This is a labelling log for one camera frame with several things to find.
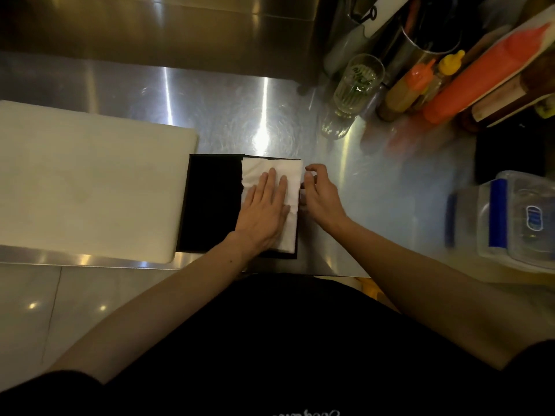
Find person's left hand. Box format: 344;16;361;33
229;167;291;257

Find person's right hand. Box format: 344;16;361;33
299;163;352;237

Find white paper napkin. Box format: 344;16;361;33
240;157;304;254

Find person's right forearm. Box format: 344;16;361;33
332;216;555;371

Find person's left forearm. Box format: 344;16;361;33
48;231;261;385

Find black rectangular tray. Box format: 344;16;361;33
176;153;303;260

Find clear drinking glass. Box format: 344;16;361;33
319;53;386;141

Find brown squeeze bottle orange cap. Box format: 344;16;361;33
376;59;437;123

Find white plastic bottle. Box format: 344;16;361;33
323;25;370;77

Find person's black shirt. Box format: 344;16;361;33
0;273;555;416

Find white cutting board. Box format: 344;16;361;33
0;100;199;265

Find stainless steel utensil canister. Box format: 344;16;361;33
382;19;463;88

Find clear squeeze bottle yellow cap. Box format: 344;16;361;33
412;49;466;111

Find large orange squeeze bottle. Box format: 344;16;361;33
422;22;552;125

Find black box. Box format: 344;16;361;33
473;120;548;185

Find clear plastic container blue clips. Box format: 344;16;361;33
444;170;555;274

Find dark brown sauce bottle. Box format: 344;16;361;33
459;51;555;133

